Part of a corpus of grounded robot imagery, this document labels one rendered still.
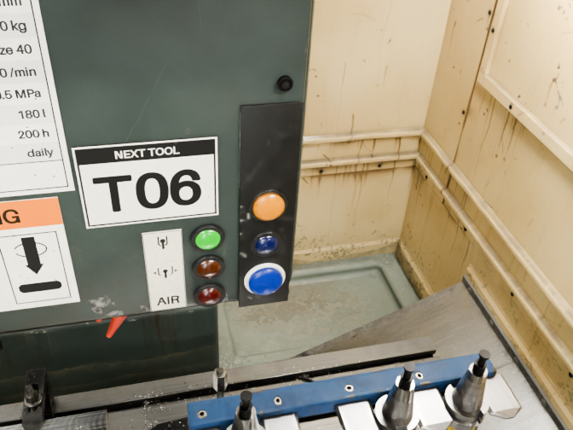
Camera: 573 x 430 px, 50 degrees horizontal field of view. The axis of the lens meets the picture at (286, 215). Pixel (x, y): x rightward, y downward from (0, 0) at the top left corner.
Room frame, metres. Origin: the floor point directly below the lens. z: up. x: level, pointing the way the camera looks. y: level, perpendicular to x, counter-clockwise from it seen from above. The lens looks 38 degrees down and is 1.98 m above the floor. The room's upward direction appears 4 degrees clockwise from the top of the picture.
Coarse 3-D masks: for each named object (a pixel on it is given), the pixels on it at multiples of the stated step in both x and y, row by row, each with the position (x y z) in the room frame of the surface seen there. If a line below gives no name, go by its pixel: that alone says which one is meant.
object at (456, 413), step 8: (448, 392) 0.56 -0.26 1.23; (448, 400) 0.55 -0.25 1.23; (488, 400) 0.55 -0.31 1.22; (448, 408) 0.54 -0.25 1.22; (456, 408) 0.54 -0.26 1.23; (488, 408) 0.54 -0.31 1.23; (456, 416) 0.53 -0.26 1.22; (464, 416) 0.52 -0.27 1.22; (472, 416) 0.52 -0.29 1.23; (480, 416) 0.53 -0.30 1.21; (456, 424) 0.53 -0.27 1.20; (464, 424) 0.52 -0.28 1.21
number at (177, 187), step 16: (144, 176) 0.36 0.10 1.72; (160, 176) 0.36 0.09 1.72; (176, 176) 0.36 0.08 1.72; (192, 176) 0.37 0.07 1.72; (208, 176) 0.37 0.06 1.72; (144, 192) 0.36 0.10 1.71; (160, 192) 0.36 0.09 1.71; (176, 192) 0.36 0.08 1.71; (192, 192) 0.37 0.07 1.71; (208, 192) 0.37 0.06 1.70; (144, 208) 0.36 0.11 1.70; (160, 208) 0.36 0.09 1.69; (176, 208) 0.36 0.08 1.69; (192, 208) 0.37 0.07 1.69; (208, 208) 0.37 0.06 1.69
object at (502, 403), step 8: (488, 376) 0.60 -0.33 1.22; (496, 376) 0.61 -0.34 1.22; (488, 384) 0.59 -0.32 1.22; (496, 384) 0.59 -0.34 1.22; (504, 384) 0.59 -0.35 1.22; (488, 392) 0.57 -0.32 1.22; (496, 392) 0.58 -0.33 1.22; (504, 392) 0.58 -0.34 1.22; (496, 400) 0.56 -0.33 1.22; (504, 400) 0.56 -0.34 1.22; (512, 400) 0.56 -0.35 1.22; (496, 408) 0.55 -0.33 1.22; (504, 408) 0.55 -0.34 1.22; (512, 408) 0.55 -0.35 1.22; (520, 408) 0.55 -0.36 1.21; (496, 416) 0.54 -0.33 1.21; (504, 416) 0.54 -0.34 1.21; (512, 416) 0.54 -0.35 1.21
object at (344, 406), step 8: (360, 400) 0.54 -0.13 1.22; (368, 400) 0.55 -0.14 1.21; (336, 408) 0.53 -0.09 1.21; (344, 408) 0.53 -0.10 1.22; (352, 408) 0.53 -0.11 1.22; (360, 408) 0.53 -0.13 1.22; (368, 408) 0.53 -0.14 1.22; (344, 416) 0.52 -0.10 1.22; (352, 416) 0.52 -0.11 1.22; (360, 416) 0.52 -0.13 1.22; (368, 416) 0.52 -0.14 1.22; (344, 424) 0.50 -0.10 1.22; (352, 424) 0.50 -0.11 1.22; (360, 424) 0.51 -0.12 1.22; (368, 424) 0.51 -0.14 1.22; (376, 424) 0.51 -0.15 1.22
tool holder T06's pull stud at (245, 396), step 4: (244, 392) 0.46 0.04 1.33; (248, 392) 0.47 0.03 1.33; (240, 396) 0.46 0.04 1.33; (244, 396) 0.46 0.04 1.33; (248, 396) 0.46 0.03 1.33; (244, 400) 0.45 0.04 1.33; (248, 400) 0.45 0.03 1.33; (240, 404) 0.46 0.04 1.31; (244, 404) 0.46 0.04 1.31; (248, 404) 0.46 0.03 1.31; (240, 408) 0.46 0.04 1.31; (244, 408) 0.46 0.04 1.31; (248, 408) 0.46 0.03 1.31; (240, 412) 0.45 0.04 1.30; (244, 412) 0.45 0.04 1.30; (248, 412) 0.45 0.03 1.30; (244, 416) 0.45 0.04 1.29; (248, 416) 0.45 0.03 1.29
